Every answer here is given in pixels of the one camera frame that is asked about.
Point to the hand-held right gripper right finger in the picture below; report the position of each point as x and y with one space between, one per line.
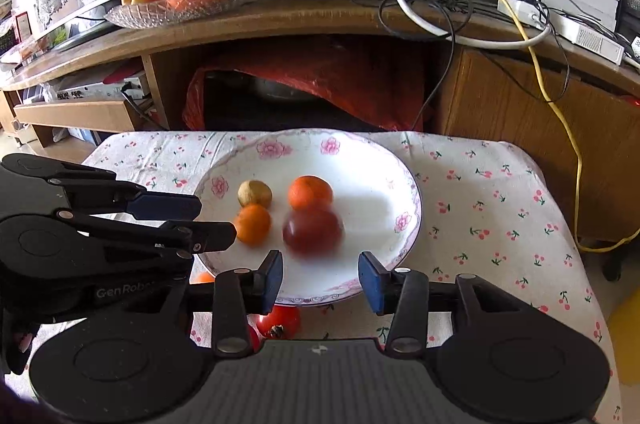
372 286

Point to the white floral plate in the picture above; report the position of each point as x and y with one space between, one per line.
370 204

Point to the metal pot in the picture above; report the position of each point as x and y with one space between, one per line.
280 88

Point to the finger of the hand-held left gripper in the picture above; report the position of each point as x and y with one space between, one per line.
165 207
212 238

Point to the white power strip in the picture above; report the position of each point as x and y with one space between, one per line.
567 25

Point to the person's left hand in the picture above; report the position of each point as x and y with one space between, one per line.
17 349

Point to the dark red round fruit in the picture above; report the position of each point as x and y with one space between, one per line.
312 231

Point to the wooden cabinet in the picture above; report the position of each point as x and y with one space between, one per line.
500 94

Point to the small orange tangerine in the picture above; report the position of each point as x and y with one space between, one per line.
310 193
253 224

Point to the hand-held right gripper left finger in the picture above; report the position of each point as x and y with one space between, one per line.
273 280

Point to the cherry print tablecloth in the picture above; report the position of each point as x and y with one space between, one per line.
475 229

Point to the yellow object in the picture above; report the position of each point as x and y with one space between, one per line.
625 334

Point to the small brown-green fruit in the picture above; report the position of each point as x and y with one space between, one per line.
255 194

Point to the white set-top box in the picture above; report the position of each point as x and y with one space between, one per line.
100 91

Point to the black chair caster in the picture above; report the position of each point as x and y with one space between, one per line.
614 265

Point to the red plastic bag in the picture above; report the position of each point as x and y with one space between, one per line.
350 74

